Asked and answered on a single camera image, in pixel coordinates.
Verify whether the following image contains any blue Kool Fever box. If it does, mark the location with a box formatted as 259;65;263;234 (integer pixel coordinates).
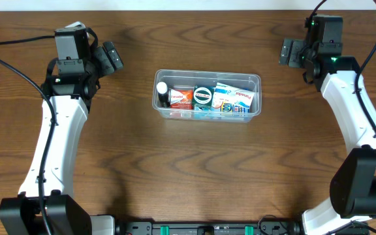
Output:
194;102;250;114

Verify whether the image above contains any black bottle white cap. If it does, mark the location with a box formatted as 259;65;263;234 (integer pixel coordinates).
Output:
156;82;170;108

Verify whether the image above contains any green Zam-Buk tin box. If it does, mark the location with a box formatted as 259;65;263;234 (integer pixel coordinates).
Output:
192;86;215;108

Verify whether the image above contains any clear plastic container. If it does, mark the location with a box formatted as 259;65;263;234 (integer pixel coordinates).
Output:
152;69;262;123

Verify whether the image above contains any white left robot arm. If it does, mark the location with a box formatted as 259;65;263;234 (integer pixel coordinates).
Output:
0;22;123;234

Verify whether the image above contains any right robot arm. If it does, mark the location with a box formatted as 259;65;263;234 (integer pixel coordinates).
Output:
279;14;376;234

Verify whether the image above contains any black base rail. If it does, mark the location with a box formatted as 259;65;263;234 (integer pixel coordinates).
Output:
113;215;304;235

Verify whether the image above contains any white blue Panadol box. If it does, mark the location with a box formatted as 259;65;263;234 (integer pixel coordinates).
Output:
211;83;255;109

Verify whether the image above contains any red Panadol ActiFast box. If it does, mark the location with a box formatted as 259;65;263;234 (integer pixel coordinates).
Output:
169;89;193;110

